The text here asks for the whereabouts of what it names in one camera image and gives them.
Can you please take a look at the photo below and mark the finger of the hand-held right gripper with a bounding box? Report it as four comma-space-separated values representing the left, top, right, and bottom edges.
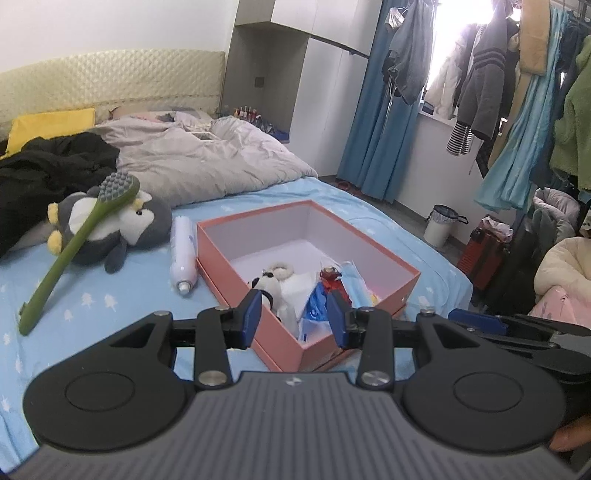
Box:
447, 308, 591, 344
478, 333, 591, 385

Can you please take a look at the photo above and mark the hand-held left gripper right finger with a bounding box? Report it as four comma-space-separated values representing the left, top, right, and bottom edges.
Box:
325, 293, 485, 391

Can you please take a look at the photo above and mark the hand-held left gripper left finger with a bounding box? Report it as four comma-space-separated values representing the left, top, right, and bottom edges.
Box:
108, 288, 264, 389

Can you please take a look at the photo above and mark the blue snack packet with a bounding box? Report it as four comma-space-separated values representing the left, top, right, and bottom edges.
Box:
302, 281, 345, 342

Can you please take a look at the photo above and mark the panda plush toy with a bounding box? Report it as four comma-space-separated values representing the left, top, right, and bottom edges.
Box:
247, 271, 301, 337

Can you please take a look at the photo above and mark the light blue face mask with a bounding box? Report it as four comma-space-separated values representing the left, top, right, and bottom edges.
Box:
339, 260, 382, 308

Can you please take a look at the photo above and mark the red shiny packet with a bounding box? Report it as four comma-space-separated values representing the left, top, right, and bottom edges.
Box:
320, 265, 345, 294

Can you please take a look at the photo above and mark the white knitted cloth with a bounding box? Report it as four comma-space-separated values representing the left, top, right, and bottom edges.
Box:
281, 270, 319, 319

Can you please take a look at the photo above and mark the pink cardboard box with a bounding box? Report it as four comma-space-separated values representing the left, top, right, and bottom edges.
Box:
196, 200, 422, 374

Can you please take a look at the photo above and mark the person's right hand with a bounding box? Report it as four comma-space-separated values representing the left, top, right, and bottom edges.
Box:
551, 418, 591, 453

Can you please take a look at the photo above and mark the black suitcase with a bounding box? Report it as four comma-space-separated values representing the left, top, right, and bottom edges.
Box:
485, 217, 555, 315

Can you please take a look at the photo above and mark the pale pink cloth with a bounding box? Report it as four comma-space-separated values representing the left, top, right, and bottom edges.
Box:
529, 284, 591, 324

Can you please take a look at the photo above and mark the red suitcase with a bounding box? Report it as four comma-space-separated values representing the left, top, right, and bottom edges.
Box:
457, 217, 513, 291

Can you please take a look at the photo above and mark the white spray bottle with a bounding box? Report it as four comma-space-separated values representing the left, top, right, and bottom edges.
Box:
168, 216, 200, 297

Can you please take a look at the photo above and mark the white trash bin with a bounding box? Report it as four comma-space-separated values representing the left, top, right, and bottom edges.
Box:
424, 204, 469, 247

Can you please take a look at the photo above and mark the cream fleece garment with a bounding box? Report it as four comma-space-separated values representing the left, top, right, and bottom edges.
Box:
533, 236, 591, 301

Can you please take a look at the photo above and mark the grey puffer jacket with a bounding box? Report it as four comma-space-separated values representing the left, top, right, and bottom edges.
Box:
531, 187, 580, 245

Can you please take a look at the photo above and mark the blue tree-print bed sheet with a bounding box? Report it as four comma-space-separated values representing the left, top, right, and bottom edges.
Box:
0, 178, 474, 462

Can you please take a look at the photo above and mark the grey penguin plush toy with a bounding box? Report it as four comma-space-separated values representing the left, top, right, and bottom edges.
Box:
47, 187, 173, 274

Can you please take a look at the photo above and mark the light grey duvet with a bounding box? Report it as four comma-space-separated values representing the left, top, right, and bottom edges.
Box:
90, 111, 319, 208

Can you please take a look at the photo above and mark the hanging light blue dress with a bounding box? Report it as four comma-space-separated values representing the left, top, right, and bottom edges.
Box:
475, 9, 571, 213

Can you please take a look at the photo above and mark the blue curtain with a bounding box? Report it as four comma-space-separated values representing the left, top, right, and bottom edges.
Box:
337, 0, 437, 204

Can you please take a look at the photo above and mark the row of nail polish bottles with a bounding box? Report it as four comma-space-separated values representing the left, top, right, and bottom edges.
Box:
232, 105, 265, 123

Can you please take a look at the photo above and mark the hanging green fleece jacket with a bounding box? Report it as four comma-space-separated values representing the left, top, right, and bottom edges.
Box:
551, 44, 591, 192

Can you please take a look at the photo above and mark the grey wardrobe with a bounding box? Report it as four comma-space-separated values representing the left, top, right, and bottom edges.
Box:
217, 0, 384, 181

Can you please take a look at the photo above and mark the hanging dark striped jacket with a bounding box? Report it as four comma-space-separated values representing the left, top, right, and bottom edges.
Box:
445, 0, 520, 158

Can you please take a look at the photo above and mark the hanging white jacket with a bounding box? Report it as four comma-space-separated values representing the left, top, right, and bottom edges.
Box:
424, 23, 481, 121

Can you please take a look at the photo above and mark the black clothing pile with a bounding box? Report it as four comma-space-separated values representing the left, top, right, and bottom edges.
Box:
0, 131, 122, 259

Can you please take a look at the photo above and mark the beige padded headboard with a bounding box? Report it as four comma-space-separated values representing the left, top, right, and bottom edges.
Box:
0, 49, 227, 139

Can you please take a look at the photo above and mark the yellow pillow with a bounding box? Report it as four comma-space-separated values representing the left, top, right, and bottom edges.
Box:
6, 107, 96, 155

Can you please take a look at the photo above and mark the hanging tan coat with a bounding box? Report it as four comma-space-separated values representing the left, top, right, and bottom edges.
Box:
519, 0, 558, 75

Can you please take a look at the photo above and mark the hanging dark garment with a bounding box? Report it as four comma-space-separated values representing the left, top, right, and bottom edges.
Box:
556, 9, 591, 121

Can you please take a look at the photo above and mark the beige fluffy hair tie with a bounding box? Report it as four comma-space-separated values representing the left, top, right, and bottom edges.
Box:
264, 261, 297, 281

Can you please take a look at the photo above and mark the green long-handled brush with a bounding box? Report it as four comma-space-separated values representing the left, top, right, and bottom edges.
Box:
18, 172, 140, 336

